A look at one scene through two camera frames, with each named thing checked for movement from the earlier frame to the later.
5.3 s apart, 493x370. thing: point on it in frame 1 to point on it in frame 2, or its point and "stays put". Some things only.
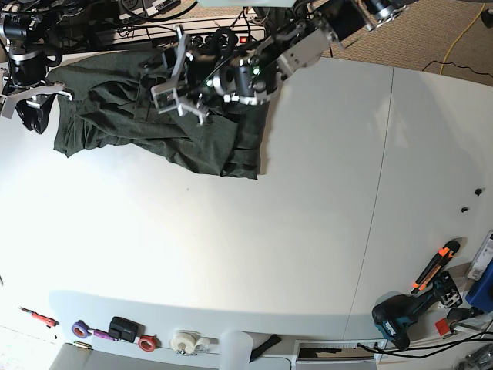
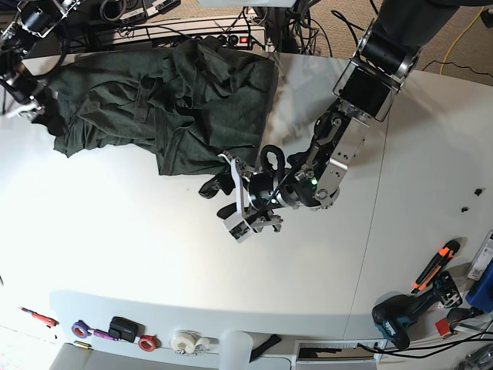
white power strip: [201, 32] stays put
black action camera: [125, 330] stays put
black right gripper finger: [199, 109] to [227, 210]
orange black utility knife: [443, 255] stays put
